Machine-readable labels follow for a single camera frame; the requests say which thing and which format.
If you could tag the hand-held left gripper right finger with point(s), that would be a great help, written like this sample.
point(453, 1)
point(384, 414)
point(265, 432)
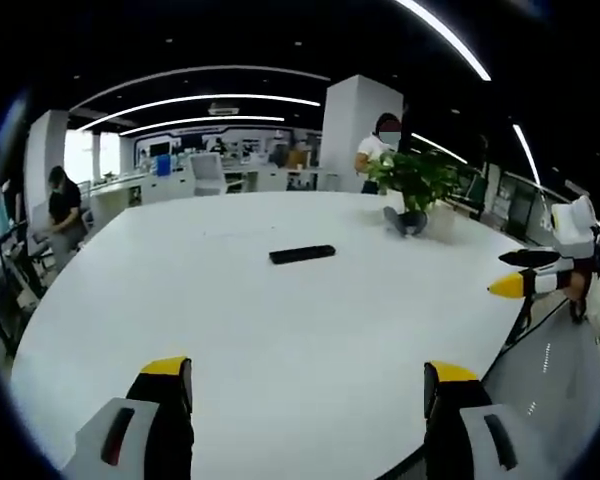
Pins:
point(465, 435)

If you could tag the white plant pot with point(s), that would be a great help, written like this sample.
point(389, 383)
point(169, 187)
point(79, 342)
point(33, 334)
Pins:
point(440, 222)

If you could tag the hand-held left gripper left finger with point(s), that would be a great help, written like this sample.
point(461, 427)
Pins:
point(145, 435)

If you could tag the person's right hand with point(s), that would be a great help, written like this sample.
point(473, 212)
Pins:
point(577, 287)

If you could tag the white office chair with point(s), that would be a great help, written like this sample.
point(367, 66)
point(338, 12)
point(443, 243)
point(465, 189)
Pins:
point(207, 170)

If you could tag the blue box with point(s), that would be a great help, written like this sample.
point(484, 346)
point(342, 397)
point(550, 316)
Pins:
point(164, 165)

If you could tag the ceiling air conditioner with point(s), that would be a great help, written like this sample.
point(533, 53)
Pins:
point(225, 109)

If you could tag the grey mesh chair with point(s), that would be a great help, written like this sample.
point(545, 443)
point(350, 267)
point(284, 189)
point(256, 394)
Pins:
point(555, 380)

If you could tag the black remote control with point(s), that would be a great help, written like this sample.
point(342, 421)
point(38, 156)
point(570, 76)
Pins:
point(302, 254)

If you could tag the green potted plant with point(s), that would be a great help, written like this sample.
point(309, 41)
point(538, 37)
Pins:
point(415, 175)

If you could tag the white counter cabinet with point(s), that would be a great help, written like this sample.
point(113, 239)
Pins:
point(165, 187)

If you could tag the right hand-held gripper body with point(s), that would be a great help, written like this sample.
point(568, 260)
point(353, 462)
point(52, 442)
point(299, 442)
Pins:
point(575, 225)

